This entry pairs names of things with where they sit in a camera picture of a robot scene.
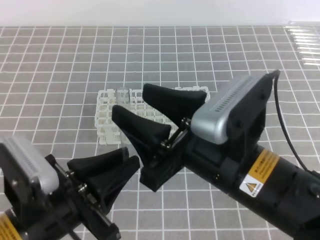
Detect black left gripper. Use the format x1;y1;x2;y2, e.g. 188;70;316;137
0;143;140;240

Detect spare clear glass test tubes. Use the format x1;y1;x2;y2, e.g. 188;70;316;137
284;21;320;67

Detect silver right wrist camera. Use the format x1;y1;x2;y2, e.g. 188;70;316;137
190;74;273;145

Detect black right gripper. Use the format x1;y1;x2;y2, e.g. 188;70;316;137
112;83;265;193

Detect clear glass test tube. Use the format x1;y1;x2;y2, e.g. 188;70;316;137
115;86;131;161

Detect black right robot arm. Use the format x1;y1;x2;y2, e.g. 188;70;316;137
112;80;320;240

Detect black right camera cable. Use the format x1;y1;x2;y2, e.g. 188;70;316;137
267;70;316;173

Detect white plastic test tube rack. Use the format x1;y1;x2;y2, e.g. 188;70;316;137
95;85;210;146

